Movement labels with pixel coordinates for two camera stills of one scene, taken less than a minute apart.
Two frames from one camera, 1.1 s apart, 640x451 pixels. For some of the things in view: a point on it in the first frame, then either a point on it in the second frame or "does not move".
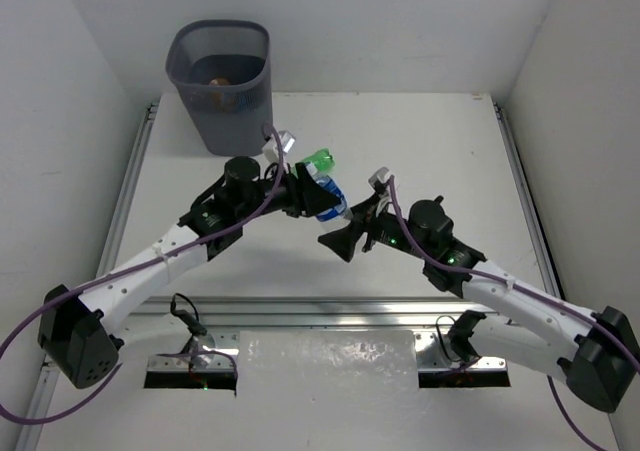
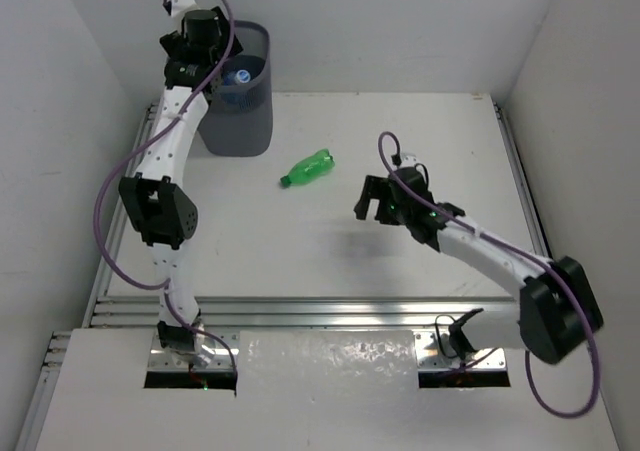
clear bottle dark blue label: x=343 y=210 → x=233 y=77
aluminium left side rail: x=47 y=364 does not move
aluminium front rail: x=381 y=311 does not move
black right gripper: x=343 y=241 → x=372 y=189
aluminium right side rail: x=532 y=220 does not move
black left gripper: x=298 y=191 → x=215 y=83
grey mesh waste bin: x=222 y=70 does not move
